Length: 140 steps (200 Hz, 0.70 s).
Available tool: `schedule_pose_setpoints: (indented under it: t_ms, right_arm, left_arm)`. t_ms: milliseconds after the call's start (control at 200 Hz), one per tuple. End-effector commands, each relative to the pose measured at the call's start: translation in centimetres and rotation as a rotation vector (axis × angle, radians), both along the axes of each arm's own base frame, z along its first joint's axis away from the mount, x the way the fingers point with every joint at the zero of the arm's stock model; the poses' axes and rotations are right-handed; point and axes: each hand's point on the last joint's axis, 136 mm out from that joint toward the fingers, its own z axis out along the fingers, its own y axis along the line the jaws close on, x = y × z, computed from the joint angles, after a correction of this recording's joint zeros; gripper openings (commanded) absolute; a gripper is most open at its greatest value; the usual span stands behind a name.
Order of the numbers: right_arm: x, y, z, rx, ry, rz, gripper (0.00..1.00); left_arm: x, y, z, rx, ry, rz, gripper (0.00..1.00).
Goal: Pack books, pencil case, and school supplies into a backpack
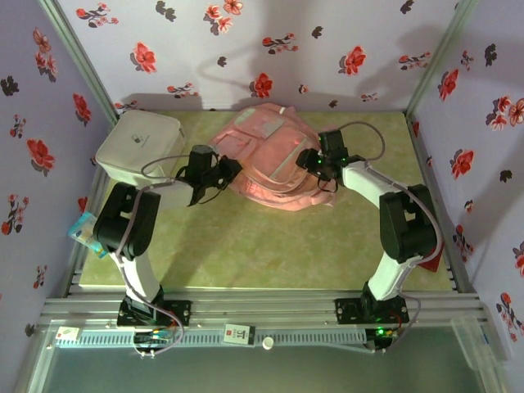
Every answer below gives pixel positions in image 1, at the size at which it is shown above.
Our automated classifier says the white storage box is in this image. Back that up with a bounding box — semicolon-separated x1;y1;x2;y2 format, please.
94;110;187;189

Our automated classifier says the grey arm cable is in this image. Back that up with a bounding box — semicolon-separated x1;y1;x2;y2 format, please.
115;154;193;306
337;121;446;267

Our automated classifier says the small electronics board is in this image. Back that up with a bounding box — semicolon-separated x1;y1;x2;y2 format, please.
366;325;399;353
134;329;171;345

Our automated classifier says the small red booklet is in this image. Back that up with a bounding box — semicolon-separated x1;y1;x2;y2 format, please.
419;245;445;273

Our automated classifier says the grey right arm cable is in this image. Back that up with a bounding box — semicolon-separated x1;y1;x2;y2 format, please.
337;121;446;267

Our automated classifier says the pink school backpack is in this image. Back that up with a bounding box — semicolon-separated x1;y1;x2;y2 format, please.
206;104;339;212

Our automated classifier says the light blue tissue pack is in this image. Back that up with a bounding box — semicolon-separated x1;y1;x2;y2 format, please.
67;211;111;260

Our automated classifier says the black wire loop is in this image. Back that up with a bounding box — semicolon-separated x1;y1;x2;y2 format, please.
187;183;227;208
317;178;341;196

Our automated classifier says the aluminium corner post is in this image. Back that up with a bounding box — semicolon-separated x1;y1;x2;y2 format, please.
404;0;480;120
38;0;120;124

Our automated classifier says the grey left arm cable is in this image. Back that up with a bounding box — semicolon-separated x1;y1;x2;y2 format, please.
115;154;193;306

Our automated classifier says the white printed label card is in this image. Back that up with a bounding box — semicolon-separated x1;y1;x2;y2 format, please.
224;323;257;345

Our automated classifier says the grey slotted cable duct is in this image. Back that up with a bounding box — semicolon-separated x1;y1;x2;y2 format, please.
55;329;368;349

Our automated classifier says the grey base cable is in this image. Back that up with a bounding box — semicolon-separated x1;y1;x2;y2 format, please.
372;294;423;355
133;305;187;359

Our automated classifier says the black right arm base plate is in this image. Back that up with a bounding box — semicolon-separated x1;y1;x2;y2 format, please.
334;297;410;324

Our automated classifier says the aluminium frame rail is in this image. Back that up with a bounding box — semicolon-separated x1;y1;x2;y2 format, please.
40;288;490;328

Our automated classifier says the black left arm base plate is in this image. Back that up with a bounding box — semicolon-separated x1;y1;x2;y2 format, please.
117;300;192;328

